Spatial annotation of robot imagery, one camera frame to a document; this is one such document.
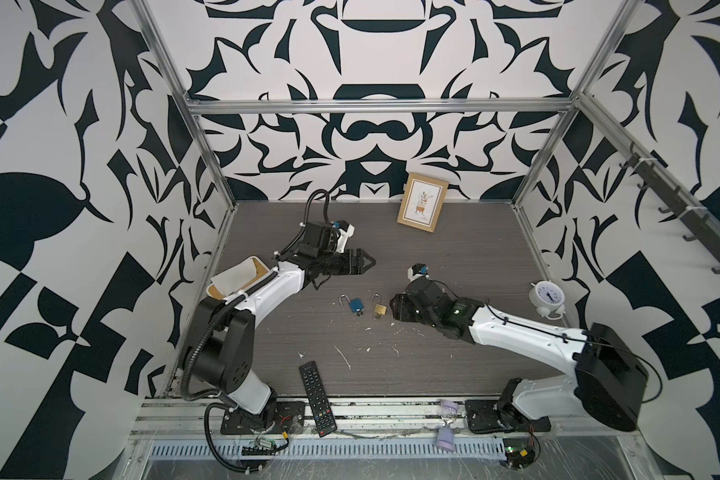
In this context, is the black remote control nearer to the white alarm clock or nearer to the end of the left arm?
the end of the left arm

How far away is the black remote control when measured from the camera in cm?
74

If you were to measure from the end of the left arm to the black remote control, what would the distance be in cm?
28

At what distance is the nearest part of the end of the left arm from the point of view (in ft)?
2.53

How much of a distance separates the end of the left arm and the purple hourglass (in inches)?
15.7

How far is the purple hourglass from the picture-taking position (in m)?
0.71

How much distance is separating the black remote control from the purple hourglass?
0.26 meters
